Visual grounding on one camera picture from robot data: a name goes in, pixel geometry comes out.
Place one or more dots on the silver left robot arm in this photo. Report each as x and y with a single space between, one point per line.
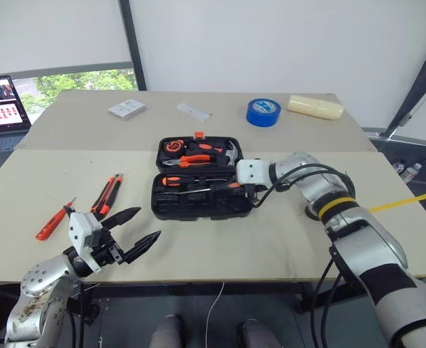
35 290

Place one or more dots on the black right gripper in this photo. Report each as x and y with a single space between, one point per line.
250 190

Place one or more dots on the orange test screwdriver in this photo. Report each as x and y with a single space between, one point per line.
53 222

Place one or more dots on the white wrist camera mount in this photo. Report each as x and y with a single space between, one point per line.
82 235
252 171

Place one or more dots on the dark diagonal stand leg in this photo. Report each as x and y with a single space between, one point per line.
421 79

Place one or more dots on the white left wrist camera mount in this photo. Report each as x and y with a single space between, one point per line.
82 235

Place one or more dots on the white card box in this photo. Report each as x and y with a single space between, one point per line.
127 108

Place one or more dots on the black plastic tool case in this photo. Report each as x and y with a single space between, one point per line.
201 201

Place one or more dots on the open laptop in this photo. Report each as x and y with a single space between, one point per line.
0 108

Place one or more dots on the white capped plastic bottle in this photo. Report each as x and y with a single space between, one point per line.
413 171

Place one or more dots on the silver headed hammer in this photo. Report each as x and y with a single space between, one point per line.
232 154

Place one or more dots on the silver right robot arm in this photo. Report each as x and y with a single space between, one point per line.
372 246

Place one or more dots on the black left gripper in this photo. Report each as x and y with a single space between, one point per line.
109 253

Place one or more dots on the yellow strip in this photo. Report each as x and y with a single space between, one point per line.
403 203

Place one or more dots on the blue tape roll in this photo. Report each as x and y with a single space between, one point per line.
263 113

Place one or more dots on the black window frame post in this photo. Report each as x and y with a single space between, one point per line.
133 43

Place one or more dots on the orange black tape measure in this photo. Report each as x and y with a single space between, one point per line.
171 146

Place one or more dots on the cream foam roll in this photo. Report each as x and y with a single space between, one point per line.
315 106

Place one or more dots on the dark capped plastic bottle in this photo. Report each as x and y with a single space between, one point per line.
401 167

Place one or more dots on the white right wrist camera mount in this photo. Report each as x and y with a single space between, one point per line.
252 171

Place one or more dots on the black table frame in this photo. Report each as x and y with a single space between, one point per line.
162 289

